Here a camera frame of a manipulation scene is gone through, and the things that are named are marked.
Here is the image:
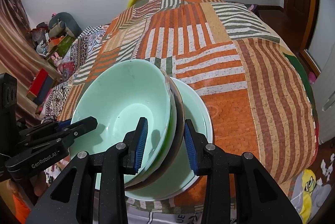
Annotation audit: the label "white plastic cabinet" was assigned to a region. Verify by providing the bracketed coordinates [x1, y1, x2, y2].
[311, 67, 335, 145]

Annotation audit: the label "orange clothing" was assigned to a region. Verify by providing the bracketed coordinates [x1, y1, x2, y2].
[9, 186, 32, 224]

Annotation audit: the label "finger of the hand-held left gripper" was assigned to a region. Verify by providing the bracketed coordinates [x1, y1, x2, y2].
[26, 116, 98, 147]
[18, 119, 72, 139]

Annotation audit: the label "pink bunny toy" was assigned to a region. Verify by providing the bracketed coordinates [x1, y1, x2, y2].
[51, 53, 62, 67]

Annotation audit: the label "brown striped curtain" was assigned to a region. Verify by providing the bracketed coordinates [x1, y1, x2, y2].
[0, 0, 61, 120]

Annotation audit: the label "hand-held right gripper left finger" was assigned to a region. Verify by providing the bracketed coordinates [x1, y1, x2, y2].
[26, 117, 149, 224]

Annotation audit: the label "mint green bowl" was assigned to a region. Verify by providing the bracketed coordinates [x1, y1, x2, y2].
[70, 59, 176, 183]

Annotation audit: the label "grey plush toy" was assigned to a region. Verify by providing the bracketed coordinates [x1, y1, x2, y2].
[48, 12, 81, 37]

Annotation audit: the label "green cardboard box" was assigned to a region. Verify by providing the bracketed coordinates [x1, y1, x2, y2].
[54, 36, 74, 56]

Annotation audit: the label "white heart-print sliding door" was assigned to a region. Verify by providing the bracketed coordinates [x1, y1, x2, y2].
[307, 0, 335, 70]

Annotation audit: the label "mint green plate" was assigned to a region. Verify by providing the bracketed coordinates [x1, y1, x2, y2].
[95, 77, 212, 201]

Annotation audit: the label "red box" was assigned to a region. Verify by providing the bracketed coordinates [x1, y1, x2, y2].
[27, 69, 49, 99]

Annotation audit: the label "yellow plush toy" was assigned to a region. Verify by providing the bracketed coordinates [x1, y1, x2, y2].
[290, 169, 331, 219]

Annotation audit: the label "orange striped patchwork blanket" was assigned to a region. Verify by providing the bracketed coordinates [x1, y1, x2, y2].
[56, 0, 318, 214]

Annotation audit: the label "pink bowl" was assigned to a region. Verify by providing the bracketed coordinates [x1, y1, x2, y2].
[126, 71, 187, 191]

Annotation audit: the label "white paper scraps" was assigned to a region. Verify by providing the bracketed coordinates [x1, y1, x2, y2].
[321, 153, 335, 183]

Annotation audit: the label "white printed cloth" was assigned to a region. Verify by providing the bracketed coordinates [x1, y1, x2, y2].
[126, 210, 208, 224]

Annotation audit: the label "patterned checkered quilt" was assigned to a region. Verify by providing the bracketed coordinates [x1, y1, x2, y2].
[42, 25, 110, 120]

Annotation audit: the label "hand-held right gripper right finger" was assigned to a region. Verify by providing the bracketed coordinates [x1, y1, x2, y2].
[184, 119, 303, 224]

